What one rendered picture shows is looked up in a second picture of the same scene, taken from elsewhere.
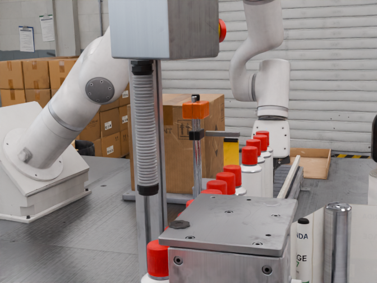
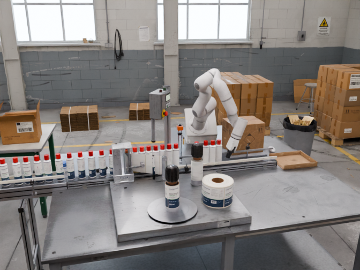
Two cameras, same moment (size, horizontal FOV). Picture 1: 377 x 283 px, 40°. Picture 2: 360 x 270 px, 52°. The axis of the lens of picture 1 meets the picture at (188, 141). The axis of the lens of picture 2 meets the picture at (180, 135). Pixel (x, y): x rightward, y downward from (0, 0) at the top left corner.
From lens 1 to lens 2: 2.49 m
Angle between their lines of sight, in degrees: 56
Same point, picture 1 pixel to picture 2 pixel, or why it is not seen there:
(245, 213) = (123, 145)
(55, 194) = (200, 138)
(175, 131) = (228, 131)
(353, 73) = not seen: outside the picture
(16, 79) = (324, 76)
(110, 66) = (195, 108)
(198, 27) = (156, 113)
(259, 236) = (115, 147)
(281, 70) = (238, 122)
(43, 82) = (334, 82)
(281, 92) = (236, 129)
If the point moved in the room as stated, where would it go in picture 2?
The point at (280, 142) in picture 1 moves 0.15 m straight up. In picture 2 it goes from (231, 145) to (231, 127)
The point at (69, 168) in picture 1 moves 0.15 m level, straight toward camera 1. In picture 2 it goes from (208, 132) to (198, 136)
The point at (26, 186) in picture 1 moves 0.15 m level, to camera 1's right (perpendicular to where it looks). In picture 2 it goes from (188, 133) to (197, 138)
